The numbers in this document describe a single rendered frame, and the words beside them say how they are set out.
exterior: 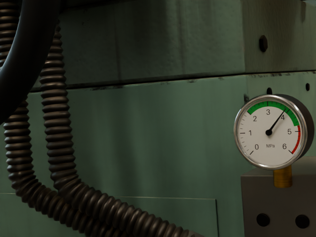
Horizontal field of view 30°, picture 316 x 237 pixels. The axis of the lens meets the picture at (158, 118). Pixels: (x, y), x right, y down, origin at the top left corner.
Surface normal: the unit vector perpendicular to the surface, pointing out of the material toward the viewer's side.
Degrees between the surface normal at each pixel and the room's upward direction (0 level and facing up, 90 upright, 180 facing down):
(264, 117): 90
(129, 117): 90
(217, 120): 90
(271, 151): 90
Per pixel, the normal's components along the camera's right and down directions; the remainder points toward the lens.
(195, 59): -0.48, 0.08
